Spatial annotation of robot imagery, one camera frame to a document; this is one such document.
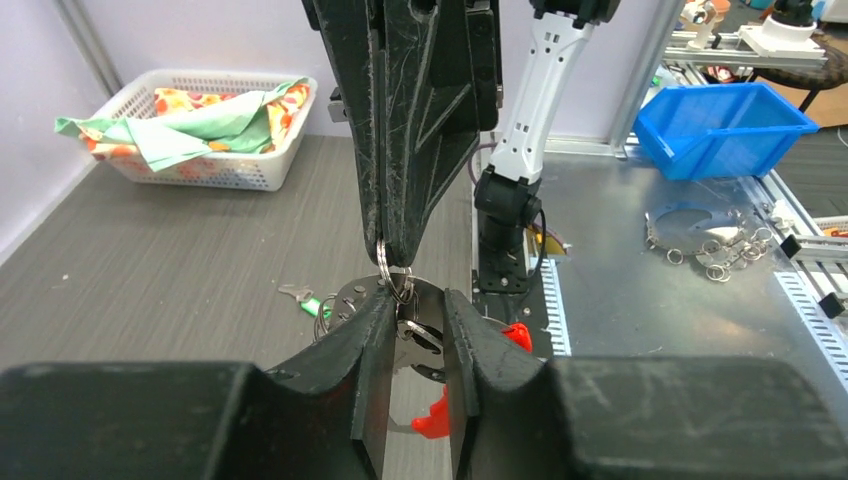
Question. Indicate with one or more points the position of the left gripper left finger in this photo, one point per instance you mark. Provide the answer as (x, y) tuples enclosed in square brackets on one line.
[(322, 414)]

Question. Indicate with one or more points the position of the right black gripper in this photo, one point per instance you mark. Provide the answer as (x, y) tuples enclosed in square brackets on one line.
[(415, 93)]

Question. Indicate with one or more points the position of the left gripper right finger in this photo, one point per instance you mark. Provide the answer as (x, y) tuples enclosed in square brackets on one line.
[(514, 416)]

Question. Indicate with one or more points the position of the key with green tag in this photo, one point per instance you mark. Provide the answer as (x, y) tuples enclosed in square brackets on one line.
[(307, 301)]

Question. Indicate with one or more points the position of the key with black tag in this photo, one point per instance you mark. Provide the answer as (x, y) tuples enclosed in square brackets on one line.
[(418, 326)]

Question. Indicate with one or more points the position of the red handled metal keyring holder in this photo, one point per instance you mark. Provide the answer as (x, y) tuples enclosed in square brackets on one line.
[(411, 358)]

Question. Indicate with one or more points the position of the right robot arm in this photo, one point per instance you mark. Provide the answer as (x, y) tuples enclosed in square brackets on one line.
[(506, 193)]

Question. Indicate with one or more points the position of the orange patterned cloth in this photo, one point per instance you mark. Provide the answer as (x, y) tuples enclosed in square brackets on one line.
[(278, 112)]

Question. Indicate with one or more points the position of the green cloth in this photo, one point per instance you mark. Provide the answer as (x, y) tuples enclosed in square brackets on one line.
[(179, 129)]

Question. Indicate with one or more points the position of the white plastic basket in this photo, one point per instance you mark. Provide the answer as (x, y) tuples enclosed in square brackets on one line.
[(259, 172)]

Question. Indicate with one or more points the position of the blue plastic bin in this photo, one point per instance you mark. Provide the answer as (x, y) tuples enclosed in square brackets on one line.
[(710, 131)]

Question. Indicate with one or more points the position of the white slotted cable duct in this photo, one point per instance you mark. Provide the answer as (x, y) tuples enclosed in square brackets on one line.
[(553, 339)]

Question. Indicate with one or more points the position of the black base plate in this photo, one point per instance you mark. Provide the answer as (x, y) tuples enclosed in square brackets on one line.
[(507, 287)]

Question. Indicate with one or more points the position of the aluminium rail frame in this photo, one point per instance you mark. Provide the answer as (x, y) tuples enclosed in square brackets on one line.
[(781, 50)]

